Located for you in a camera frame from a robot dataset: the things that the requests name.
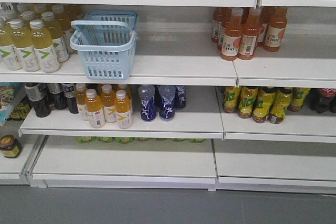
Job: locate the light blue plastic basket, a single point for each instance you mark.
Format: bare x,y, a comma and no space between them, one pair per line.
106,42

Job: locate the blue sports drink bottle middle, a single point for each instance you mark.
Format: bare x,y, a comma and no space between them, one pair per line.
167,94

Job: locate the blue sports drink bottle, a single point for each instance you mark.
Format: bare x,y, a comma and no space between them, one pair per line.
147,97
167,94
180,97

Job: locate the blue sports drink bottle rear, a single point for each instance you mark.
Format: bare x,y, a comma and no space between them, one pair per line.
180,97

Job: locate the blue sports drink bottle left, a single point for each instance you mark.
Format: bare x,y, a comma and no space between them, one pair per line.
147,97

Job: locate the yellow vitamin drink bottle right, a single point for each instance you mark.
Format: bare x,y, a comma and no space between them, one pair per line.
123,109

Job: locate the yellow vitamin drink bottle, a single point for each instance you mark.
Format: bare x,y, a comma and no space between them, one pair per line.
94,109
123,109

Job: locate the white metal shelf unit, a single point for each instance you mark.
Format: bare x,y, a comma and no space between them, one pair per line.
202,147

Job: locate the yellow vitamin drink bottle front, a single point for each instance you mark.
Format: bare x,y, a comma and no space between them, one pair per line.
94,109

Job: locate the orange juice bottle front left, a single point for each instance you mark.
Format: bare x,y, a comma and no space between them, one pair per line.
232,35

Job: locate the orange juice bottle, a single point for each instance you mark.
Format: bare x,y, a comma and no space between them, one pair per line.
232,35
276,29
250,32

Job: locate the orange juice bottle front right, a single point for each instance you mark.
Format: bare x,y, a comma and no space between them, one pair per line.
250,32

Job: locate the pale yellow drink bottle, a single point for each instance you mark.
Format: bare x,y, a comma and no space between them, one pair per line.
43,46
24,46

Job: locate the dark tea bottle black cap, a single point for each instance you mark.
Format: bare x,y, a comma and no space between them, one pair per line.
38,98

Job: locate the orange juice bottle far right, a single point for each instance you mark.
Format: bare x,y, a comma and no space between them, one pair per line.
276,29

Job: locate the dark cola bottle red label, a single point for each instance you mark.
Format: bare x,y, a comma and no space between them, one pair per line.
321,99

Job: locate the brown glass jar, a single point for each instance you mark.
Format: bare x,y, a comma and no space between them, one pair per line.
10,146

